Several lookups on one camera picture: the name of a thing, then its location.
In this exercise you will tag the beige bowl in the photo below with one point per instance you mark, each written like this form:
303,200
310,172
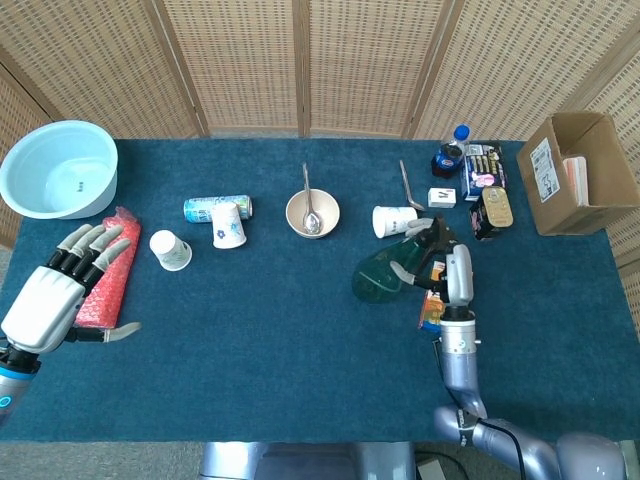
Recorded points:
327,210

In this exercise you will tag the red bubble wrap package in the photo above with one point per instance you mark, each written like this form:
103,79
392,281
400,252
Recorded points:
112,295

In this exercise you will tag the cola bottle blue cap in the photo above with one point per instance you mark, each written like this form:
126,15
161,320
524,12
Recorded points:
447,157

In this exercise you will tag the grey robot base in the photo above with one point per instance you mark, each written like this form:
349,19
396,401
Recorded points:
310,462

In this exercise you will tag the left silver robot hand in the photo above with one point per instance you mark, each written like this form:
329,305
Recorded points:
42,310

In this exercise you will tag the green spray bottle black trigger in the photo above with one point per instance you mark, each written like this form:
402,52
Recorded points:
380,270

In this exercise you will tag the small white box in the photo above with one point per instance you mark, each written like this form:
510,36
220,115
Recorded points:
442,198

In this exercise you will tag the light blue plastic basin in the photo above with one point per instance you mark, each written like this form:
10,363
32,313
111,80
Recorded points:
60,165

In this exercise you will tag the pink white packet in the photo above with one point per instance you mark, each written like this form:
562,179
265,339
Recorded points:
577,180

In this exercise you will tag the paper cup purple flower print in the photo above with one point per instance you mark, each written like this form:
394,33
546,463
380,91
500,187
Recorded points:
227,227

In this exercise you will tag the black gold tin can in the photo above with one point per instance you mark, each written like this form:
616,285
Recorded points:
495,212

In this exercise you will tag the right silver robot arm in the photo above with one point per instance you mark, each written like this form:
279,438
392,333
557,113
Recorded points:
460,360

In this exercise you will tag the blue carpet table cover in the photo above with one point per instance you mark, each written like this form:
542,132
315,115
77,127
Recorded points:
250,380

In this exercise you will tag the paper cup green leaf print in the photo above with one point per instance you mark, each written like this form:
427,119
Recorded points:
170,252

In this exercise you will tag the white paper cup small print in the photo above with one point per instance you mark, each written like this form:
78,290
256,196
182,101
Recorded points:
392,222

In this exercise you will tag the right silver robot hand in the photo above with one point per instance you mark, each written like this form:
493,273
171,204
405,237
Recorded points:
460,275

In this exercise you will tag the blue green drink can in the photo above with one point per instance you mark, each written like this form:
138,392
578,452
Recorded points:
197,210

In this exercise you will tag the orange yellow snack box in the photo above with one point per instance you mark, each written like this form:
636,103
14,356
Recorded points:
431,312

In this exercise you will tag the brown cardboard box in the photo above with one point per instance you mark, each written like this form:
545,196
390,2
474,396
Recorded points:
565,215

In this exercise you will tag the blue white carton box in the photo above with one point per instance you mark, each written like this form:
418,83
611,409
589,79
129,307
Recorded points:
482,170

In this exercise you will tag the woven bamboo folding screen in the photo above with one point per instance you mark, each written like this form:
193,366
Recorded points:
240,60

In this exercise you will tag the metal spoon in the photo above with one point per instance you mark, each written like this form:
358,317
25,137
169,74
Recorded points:
407,185
311,220

